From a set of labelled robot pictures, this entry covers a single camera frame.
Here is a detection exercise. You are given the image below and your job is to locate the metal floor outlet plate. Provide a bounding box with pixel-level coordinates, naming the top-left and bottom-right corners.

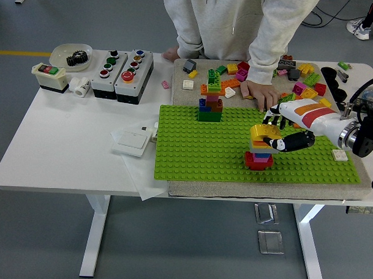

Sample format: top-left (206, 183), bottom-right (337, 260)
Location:
top-left (256, 229), bottom-right (285, 256)
top-left (253, 202), bottom-right (280, 225)

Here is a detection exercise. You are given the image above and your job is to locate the white table leg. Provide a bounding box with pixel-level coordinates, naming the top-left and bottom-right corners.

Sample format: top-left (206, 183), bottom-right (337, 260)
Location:
top-left (290, 203), bottom-right (328, 279)
top-left (79, 193), bottom-right (111, 279)

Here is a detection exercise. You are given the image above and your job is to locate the white pipe tee fitting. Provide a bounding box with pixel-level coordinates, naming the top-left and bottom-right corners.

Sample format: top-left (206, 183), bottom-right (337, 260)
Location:
top-left (68, 75), bottom-right (92, 99)

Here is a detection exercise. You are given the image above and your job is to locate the four-button control box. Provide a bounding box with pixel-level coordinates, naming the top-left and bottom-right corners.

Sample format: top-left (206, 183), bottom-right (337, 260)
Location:
top-left (89, 49), bottom-right (129, 100)

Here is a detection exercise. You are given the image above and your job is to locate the person's right hand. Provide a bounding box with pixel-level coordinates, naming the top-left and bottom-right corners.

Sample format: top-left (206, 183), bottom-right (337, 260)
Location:
top-left (160, 45), bottom-right (181, 63)

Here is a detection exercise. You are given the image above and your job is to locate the small dark green brick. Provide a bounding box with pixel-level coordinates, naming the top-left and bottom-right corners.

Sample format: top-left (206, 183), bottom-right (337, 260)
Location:
top-left (208, 68), bottom-right (222, 86)

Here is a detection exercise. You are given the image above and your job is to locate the person's left hand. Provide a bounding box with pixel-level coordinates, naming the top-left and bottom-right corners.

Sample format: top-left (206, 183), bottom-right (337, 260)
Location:
top-left (238, 79), bottom-right (281, 113)

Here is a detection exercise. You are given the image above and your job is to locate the emergency stop control box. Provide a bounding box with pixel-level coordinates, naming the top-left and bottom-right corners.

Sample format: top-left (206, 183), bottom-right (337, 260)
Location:
top-left (113, 48), bottom-right (156, 106)

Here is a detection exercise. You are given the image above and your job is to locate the yellow angular brick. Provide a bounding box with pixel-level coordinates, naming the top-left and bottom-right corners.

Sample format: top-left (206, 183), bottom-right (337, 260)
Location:
top-left (297, 62), bottom-right (315, 78)

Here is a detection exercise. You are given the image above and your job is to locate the magenta brick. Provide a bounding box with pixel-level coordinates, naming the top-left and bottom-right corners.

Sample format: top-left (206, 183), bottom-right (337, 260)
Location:
top-left (292, 81), bottom-right (308, 95)

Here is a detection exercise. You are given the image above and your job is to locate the grey brick with round holes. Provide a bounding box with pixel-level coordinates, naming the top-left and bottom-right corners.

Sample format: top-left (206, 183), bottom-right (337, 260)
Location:
top-left (277, 59), bottom-right (298, 70)

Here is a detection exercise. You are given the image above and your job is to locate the white wall switch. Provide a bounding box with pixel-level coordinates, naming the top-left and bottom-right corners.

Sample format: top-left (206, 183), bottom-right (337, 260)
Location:
top-left (111, 129), bottom-right (151, 159)

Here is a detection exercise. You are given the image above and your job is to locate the white paper sheet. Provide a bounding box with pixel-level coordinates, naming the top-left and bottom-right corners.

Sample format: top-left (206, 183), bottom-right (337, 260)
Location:
top-left (107, 121), bottom-right (171, 203)

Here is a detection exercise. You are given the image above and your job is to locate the white bowl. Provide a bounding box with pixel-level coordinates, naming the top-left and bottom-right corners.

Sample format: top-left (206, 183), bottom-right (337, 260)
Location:
top-left (48, 42), bottom-right (95, 73)

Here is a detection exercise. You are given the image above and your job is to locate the orange flat brick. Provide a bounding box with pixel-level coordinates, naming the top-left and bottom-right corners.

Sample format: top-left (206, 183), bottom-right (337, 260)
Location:
top-left (200, 84), bottom-right (226, 98)

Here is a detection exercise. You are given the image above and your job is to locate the person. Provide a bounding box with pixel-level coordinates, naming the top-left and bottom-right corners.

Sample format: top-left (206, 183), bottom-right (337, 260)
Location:
top-left (158, 0), bottom-right (322, 114)
top-left (345, 0), bottom-right (373, 42)

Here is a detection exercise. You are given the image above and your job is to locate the long thin black cable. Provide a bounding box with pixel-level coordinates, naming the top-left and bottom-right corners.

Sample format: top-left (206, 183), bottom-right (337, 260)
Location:
top-left (312, 4), bottom-right (356, 22)

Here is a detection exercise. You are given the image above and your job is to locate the light grey brick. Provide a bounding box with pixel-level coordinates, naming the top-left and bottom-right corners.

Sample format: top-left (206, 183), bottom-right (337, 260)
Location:
top-left (249, 144), bottom-right (279, 155)

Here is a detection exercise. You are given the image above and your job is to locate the small metal tool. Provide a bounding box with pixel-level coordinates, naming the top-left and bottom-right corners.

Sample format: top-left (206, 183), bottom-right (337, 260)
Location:
top-left (334, 67), bottom-right (351, 84)

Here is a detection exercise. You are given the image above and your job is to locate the white flat brick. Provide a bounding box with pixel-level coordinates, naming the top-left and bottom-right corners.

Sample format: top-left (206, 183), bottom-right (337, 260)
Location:
top-left (331, 148), bottom-right (349, 162)

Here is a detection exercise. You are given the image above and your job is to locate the large dark green brick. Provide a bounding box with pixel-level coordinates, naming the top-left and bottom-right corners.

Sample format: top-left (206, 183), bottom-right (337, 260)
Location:
top-left (197, 111), bottom-right (222, 124)

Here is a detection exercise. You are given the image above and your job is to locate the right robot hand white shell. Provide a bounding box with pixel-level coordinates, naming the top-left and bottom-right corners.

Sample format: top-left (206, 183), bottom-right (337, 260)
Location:
top-left (260, 98), bottom-right (357, 156)

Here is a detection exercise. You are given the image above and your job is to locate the red green switch box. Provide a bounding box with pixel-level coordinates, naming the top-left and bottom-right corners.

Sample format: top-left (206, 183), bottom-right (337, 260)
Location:
top-left (30, 62), bottom-right (70, 95)

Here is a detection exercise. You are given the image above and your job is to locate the long yellow brick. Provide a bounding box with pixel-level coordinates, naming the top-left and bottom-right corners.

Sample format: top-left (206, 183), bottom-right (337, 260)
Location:
top-left (249, 123), bottom-right (282, 143)

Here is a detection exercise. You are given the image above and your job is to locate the black gear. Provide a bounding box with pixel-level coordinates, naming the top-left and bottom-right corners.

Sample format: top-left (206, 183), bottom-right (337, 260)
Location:
top-left (65, 49), bottom-right (89, 68)

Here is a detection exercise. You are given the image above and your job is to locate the green studded baseplate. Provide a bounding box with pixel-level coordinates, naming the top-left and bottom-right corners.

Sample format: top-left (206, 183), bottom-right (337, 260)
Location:
top-left (153, 103), bottom-right (364, 188)

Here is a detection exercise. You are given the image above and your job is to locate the under-table control panel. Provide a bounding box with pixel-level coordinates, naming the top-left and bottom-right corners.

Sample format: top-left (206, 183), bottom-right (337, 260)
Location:
top-left (345, 205), bottom-right (373, 216)

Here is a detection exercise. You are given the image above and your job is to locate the wide red brick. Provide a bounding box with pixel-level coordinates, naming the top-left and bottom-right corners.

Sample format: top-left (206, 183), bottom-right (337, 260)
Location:
top-left (243, 151), bottom-right (275, 173)

